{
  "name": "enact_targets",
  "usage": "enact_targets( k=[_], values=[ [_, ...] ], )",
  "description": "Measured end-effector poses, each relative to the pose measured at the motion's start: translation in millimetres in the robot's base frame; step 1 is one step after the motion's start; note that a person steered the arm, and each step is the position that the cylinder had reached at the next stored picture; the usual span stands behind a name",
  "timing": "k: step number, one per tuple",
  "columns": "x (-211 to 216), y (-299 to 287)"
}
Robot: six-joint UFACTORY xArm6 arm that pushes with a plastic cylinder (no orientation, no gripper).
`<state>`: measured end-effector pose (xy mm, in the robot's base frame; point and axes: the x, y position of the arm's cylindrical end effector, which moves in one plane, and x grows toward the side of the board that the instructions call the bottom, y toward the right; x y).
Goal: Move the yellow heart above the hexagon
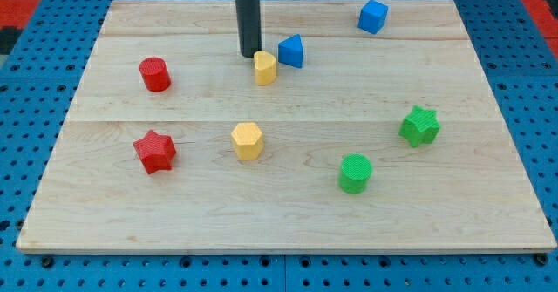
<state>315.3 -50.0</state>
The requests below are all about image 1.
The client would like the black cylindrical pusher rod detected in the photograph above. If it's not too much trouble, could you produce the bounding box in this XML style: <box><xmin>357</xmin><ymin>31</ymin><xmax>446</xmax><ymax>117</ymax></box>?
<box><xmin>235</xmin><ymin>0</ymin><xmax>262</xmax><ymax>58</ymax></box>

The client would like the yellow heart block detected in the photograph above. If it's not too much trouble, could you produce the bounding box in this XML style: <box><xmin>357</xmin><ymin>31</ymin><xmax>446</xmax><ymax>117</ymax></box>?
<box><xmin>254</xmin><ymin>51</ymin><xmax>277</xmax><ymax>86</ymax></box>

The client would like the yellow hexagon block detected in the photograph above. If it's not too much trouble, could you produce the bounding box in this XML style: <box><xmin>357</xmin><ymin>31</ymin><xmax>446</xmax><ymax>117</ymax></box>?
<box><xmin>231</xmin><ymin>122</ymin><xmax>264</xmax><ymax>160</ymax></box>

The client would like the blue triangle block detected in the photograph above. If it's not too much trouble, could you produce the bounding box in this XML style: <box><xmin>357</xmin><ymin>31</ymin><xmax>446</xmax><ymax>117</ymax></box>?
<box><xmin>278</xmin><ymin>34</ymin><xmax>304</xmax><ymax>68</ymax></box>

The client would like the red cylinder block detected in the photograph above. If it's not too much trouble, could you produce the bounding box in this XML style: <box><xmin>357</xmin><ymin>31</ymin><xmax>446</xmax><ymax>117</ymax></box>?
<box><xmin>139</xmin><ymin>57</ymin><xmax>171</xmax><ymax>92</ymax></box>

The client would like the blue cube block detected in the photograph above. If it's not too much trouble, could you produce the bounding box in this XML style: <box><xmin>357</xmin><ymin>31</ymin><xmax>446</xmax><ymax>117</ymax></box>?
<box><xmin>357</xmin><ymin>0</ymin><xmax>389</xmax><ymax>34</ymax></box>

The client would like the light wooden board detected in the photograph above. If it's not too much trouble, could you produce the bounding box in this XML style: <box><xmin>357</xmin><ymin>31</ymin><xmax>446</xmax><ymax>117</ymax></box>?
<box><xmin>17</xmin><ymin>0</ymin><xmax>556</xmax><ymax>255</ymax></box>

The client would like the red star block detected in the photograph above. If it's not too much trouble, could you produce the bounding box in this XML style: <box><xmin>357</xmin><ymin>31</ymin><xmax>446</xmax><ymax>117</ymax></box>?
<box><xmin>133</xmin><ymin>130</ymin><xmax>176</xmax><ymax>174</ymax></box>

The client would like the green cylinder block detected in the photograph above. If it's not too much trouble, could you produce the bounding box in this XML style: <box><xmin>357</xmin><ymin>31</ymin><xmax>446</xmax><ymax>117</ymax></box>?
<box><xmin>338</xmin><ymin>153</ymin><xmax>373</xmax><ymax>194</ymax></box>

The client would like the green star block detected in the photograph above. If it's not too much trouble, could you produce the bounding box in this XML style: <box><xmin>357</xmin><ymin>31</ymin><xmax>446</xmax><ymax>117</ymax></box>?
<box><xmin>398</xmin><ymin>105</ymin><xmax>441</xmax><ymax>147</ymax></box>

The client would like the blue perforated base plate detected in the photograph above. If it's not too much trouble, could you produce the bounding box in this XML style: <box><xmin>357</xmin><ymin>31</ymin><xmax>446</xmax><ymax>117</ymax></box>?
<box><xmin>1</xmin><ymin>0</ymin><xmax>557</xmax><ymax>291</ymax></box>

